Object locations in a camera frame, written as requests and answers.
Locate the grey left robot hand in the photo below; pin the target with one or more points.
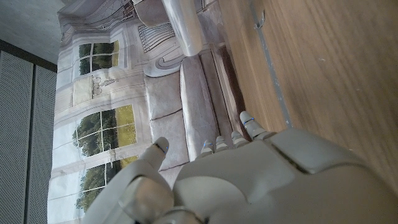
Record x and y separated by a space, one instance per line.
264 186

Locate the clear plastic wrap roll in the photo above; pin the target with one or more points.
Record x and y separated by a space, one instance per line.
183 28

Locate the printed living room backdrop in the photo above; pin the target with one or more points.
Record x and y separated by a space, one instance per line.
124 93

